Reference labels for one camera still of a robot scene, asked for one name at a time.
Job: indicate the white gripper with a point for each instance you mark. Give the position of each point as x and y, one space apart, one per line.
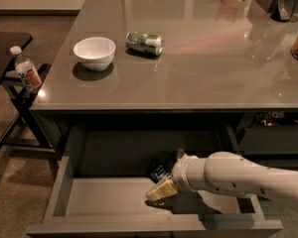
182 176

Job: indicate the dark blue rxbar wrapper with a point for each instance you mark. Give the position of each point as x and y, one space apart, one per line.
158 169

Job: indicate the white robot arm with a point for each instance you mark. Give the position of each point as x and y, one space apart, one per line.
230 174

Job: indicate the grey open top drawer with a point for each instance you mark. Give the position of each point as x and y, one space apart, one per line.
100 188

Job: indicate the dark lower drawers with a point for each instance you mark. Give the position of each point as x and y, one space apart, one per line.
269 138

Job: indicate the green soda can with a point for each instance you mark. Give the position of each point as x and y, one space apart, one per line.
145 43

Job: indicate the white bowl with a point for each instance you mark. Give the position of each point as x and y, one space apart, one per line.
95 53

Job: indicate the clear water bottle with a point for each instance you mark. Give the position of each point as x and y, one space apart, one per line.
26 70

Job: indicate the black side table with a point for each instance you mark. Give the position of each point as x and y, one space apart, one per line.
22 100

